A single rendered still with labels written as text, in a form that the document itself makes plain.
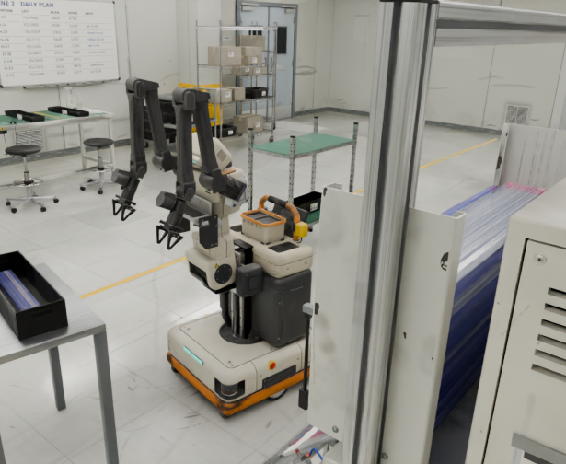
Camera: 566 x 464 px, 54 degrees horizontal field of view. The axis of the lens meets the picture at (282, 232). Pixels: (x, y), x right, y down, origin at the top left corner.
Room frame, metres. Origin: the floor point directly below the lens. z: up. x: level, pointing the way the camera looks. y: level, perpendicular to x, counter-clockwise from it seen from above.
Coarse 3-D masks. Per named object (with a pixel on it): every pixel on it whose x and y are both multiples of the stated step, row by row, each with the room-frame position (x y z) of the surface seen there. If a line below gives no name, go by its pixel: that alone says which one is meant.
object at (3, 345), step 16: (48, 272) 2.26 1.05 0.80; (64, 288) 2.10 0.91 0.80; (80, 304) 1.97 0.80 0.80; (0, 320) 1.82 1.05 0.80; (80, 320) 1.84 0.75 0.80; (96, 320) 1.84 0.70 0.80; (0, 336) 1.71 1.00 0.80; (16, 336) 1.72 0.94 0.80; (48, 336) 1.72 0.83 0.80; (64, 336) 1.73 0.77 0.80; (80, 336) 1.76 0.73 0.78; (96, 336) 1.80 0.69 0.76; (0, 352) 1.62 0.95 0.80; (16, 352) 1.62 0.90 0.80; (32, 352) 1.65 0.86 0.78; (48, 352) 2.33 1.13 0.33; (96, 352) 1.82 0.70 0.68; (64, 400) 2.33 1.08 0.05; (112, 400) 1.82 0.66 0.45; (112, 416) 1.82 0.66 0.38; (112, 432) 1.82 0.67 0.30; (0, 448) 1.56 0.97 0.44; (112, 448) 1.81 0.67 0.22
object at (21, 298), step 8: (0, 272) 2.15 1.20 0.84; (8, 272) 2.15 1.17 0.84; (0, 280) 2.07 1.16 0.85; (8, 280) 2.07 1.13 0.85; (16, 280) 2.08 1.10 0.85; (8, 288) 2.00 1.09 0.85; (16, 288) 2.00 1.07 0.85; (24, 288) 2.00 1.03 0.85; (8, 296) 1.96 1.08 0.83; (16, 296) 1.93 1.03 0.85; (24, 296) 1.93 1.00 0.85; (32, 296) 1.93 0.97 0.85; (16, 304) 1.88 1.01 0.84; (24, 304) 1.87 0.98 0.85; (32, 304) 1.88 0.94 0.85
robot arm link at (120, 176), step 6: (120, 168) 2.50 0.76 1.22; (144, 168) 2.51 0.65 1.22; (114, 174) 2.47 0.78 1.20; (120, 174) 2.46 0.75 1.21; (126, 174) 2.48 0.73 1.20; (132, 174) 2.49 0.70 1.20; (138, 174) 2.50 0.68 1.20; (114, 180) 2.45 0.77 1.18; (120, 180) 2.45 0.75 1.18; (126, 180) 2.47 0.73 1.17
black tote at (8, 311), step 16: (0, 256) 2.18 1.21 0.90; (16, 256) 2.22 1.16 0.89; (16, 272) 2.22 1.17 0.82; (32, 272) 2.08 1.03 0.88; (0, 288) 2.06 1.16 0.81; (32, 288) 2.07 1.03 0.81; (48, 288) 1.93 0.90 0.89; (0, 304) 1.86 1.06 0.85; (48, 304) 1.76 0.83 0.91; (64, 304) 1.80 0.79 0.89; (16, 320) 1.69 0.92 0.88; (32, 320) 1.72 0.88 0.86; (48, 320) 1.76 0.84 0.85; (64, 320) 1.79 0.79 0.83; (32, 336) 1.72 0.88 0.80
